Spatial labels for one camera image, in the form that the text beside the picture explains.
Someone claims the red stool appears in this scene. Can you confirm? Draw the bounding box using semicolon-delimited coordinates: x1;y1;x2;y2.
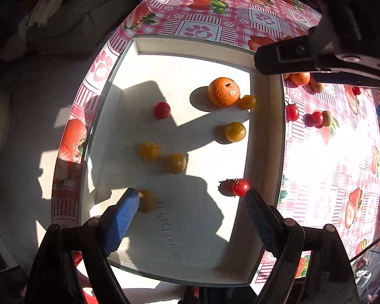
71;250;97;304

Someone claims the black cable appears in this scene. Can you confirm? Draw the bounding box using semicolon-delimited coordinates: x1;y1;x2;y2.
351;226;380;262

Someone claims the mandarin orange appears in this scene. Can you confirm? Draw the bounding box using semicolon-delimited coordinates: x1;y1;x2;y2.
288;72;311;87
208;77;241;108

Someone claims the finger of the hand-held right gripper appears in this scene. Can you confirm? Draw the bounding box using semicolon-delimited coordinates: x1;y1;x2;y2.
310;72;380;90
254;35;324;76

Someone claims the red cherry tomato with stem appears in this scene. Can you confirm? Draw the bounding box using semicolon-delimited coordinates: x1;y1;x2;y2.
285;101;300;122

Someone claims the white cloth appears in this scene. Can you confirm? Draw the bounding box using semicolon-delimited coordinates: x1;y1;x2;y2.
27;0;92;27

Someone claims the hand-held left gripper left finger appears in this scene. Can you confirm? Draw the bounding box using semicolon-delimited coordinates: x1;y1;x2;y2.
25;187;140;304

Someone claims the grey cushion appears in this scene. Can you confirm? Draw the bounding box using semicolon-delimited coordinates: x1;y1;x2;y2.
6;0;137;58

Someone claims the strawberry print tablecloth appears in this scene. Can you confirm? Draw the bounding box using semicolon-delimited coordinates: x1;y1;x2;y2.
51;0;380;289

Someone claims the yellow cherry tomato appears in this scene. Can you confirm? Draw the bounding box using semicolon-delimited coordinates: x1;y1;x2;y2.
138;142;161;162
240;94;257;110
137;189;158;214
164;153;187;175
224;122;247;143

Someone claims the white rectangular tray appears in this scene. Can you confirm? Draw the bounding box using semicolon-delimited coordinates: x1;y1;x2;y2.
78;35;287;287

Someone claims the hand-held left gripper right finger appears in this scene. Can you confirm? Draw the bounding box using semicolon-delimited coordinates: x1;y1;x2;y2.
244;188;360;304

